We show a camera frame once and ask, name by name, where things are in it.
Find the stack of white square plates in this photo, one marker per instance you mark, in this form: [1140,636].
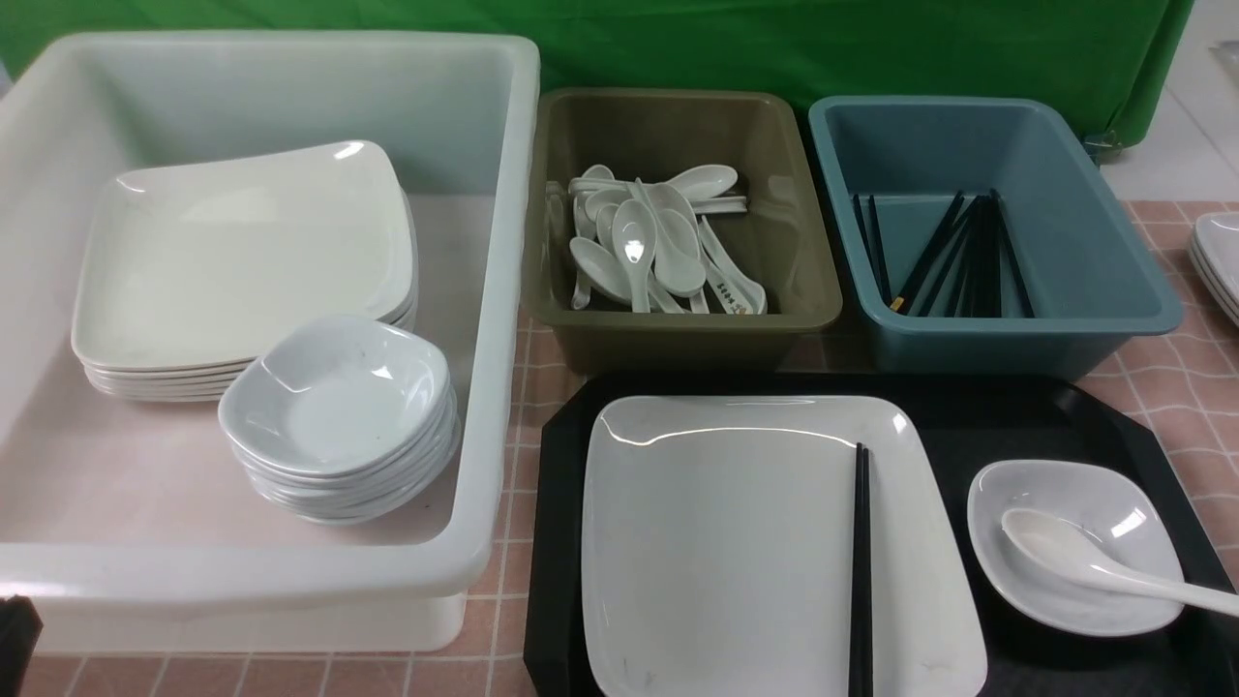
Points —
[191,272]

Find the small white bowl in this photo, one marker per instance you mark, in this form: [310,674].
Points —
[1105,505]

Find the pile of white spoons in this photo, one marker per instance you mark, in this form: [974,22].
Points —
[651,247]

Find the black chopsticks in bin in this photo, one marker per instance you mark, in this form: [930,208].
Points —
[968,268]

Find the white plates at right edge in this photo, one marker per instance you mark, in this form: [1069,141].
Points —
[1213,250]

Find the green backdrop cloth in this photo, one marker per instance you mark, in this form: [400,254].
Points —
[1100,64]

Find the black chopsticks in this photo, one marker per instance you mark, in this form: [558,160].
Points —
[968,268]
[860,677]

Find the blue plastic bin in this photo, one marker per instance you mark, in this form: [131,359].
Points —
[1093,281]

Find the black serving tray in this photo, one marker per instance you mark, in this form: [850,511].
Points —
[965,423]

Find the stack of small white bowls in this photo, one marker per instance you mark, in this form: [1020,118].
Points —
[344,421]

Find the black object bottom left corner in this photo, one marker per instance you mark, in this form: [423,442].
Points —
[21,627]

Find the white ceramic spoon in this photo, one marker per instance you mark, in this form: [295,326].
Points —
[1061,548]

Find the white square rice plate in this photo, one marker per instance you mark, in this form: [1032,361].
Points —
[716,552]

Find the olive green plastic bin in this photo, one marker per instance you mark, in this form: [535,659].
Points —
[782,241]

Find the large white plastic tub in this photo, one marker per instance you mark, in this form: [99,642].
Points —
[133,528]

